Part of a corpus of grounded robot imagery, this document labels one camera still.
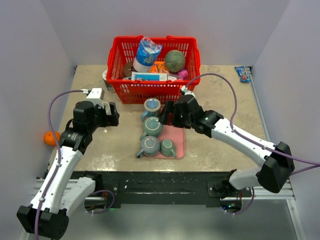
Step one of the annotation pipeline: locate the red plastic shopping basket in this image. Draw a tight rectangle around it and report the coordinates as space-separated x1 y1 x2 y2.
106 35 201 104

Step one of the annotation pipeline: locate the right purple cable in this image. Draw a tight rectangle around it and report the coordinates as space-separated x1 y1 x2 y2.
184 72 320 176

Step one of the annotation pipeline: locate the purple cable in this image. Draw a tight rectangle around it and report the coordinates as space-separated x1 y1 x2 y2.
34 89 88 240
184 72 320 176

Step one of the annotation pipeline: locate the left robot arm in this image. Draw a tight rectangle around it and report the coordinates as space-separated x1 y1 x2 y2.
16 100 120 240

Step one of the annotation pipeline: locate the white blue flat box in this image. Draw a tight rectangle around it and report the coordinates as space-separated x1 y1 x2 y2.
131 72 168 82

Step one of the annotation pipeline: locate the orange fruit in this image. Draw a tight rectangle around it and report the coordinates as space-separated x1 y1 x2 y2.
43 131 61 147

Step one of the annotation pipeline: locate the black labelled paper roll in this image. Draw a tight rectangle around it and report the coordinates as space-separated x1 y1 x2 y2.
102 69 116 94

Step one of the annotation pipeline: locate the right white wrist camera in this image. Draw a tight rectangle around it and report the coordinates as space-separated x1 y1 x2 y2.
180 85 196 98

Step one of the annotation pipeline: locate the blue snack packet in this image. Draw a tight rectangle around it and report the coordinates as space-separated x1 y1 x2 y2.
234 66 251 83

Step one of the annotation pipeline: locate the blue white paper towel roll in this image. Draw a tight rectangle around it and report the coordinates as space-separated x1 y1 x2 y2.
133 36 163 73

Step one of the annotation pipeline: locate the light blue tall mug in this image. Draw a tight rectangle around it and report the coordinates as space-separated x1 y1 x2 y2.
141 97 161 122

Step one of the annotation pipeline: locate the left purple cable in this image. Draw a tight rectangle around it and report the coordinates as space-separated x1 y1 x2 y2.
34 89 88 240

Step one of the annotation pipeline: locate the dark red mug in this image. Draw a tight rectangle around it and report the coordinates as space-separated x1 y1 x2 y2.
159 105 174 126

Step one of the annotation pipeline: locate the white speckled mug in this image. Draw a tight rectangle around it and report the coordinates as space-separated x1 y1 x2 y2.
103 102 111 116

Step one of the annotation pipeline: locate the grey blue mug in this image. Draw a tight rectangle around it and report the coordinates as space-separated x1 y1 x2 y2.
135 136 161 158

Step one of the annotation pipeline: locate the orange package in basket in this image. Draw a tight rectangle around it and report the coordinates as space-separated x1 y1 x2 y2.
150 61 168 73

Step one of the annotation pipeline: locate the green netted melon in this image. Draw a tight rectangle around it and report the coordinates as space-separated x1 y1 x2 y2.
164 49 186 73

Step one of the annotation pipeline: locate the pink small box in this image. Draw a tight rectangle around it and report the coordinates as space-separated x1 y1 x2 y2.
178 69 188 80

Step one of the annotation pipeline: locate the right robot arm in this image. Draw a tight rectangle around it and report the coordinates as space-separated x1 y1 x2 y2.
159 94 295 199

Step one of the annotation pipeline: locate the pink plastic tray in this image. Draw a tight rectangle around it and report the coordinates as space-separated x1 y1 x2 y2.
150 125 185 159

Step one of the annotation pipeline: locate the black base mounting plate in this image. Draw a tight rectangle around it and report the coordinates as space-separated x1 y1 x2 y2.
71 171 252 211

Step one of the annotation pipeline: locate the small green mug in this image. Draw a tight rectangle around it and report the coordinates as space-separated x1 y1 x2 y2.
160 139 177 158

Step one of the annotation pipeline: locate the teal green mug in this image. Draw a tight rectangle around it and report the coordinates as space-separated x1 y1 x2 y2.
140 116 163 140

